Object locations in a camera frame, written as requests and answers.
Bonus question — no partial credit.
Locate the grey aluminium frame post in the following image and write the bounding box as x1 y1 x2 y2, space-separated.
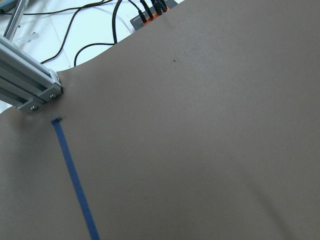
0 36 63 113

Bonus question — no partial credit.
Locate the black orange connector strip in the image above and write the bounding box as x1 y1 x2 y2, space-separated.
130 0 179 31

